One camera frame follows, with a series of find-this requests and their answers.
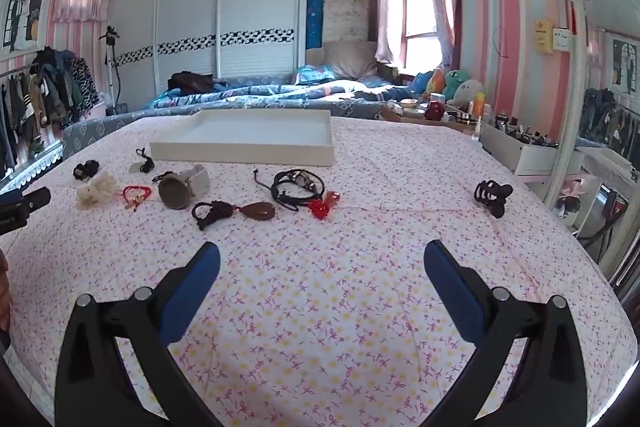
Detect red string bracelet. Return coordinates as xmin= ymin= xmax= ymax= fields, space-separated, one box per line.
xmin=122 ymin=185 xmax=153 ymax=212

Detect yellow wall box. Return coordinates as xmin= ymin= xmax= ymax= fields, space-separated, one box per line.
xmin=533 ymin=19 xmax=555 ymax=56

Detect black leather wrap bracelet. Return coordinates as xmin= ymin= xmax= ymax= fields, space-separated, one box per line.
xmin=253 ymin=168 xmax=326 ymax=212

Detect black garment steamer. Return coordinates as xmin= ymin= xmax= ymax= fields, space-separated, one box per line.
xmin=98 ymin=25 xmax=124 ymax=116

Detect white cosmetics organizer box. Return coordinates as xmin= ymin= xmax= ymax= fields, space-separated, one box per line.
xmin=479 ymin=116 xmax=587 ymax=176

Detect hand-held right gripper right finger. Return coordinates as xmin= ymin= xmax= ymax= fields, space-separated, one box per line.
xmin=423 ymin=239 xmax=587 ymax=427

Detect beige pillow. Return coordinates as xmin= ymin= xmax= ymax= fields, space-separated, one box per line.
xmin=322 ymin=39 xmax=379 ymax=80

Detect white floral storage box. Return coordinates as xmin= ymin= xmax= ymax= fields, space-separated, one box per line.
xmin=323 ymin=0 xmax=372 ymax=42

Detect black clothing heap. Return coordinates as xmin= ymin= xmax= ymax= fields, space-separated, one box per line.
xmin=167 ymin=71 xmax=216 ymax=97

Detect red bead charm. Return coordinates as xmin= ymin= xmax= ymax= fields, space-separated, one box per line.
xmin=307 ymin=190 xmax=341 ymax=222

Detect white round plush toy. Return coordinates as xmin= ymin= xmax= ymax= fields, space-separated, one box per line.
xmin=452 ymin=79 xmax=486 ymax=106

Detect blue plush toy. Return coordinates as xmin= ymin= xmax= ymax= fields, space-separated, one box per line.
xmin=411 ymin=70 xmax=434 ymax=96

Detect white shallow tray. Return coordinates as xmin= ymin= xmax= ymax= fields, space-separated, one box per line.
xmin=148 ymin=108 xmax=336 ymax=168

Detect wooden tray with toiletries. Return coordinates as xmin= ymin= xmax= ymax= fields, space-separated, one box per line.
xmin=379 ymin=97 xmax=482 ymax=134

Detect black hair tie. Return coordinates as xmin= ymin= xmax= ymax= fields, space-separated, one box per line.
xmin=73 ymin=160 xmax=101 ymax=180

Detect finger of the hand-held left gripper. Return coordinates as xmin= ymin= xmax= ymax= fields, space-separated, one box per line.
xmin=0 ymin=186 xmax=53 ymax=236

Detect grey wide hair band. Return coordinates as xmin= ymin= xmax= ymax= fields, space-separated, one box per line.
xmin=152 ymin=163 xmax=212 ymax=211

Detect blue storage bag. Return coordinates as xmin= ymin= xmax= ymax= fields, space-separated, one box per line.
xmin=305 ymin=0 xmax=326 ymax=51

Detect black hair claw clip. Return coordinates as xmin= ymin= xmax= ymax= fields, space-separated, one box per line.
xmin=473 ymin=179 xmax=514 ymax=217

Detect black hair ties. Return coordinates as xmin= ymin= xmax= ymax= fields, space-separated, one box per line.
xmin=191 ymin=200 xmax=277 ymax=232

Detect cream fluffy scrunchie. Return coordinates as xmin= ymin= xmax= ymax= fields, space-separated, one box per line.
xmin=75 ymin=172 xmax=117 ymax=210

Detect white framed mirror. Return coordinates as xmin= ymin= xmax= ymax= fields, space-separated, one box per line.
xmin=544 ymin=0 xmax=640 ymax=293

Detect green plush toy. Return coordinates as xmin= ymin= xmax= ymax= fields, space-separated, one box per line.
xmin=443 ymin=69 xmax=469 ymax=102

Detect lace covered low cabinet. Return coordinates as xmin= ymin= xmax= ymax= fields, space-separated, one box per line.
xmin=0 ymin=146 xmax=67 ymax=198

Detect blue patterned quilt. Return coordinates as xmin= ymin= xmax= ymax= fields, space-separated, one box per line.
xmin=144 ymin=64 xmax=402 ymax=112

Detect clothes rack with jackets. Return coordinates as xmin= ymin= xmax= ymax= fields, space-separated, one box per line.
xmin=0 ymin=47 xmax=101 ymax=174

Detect framed wedding wall poster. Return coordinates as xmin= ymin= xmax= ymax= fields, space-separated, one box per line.
xmin=0 ymin=0 xmax=54 ymax=58

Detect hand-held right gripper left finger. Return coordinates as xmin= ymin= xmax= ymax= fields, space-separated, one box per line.
xmin=54 ymin=241 xmax=222 ymax=427

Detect pink floral tablecloth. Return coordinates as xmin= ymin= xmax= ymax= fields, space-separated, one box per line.
xmin=0 ymin=114 xmax=637 ymax=427

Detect orange plush toy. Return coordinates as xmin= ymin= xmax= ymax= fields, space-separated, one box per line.
xmin=426 ymin=69 xmax=447 ymax=98

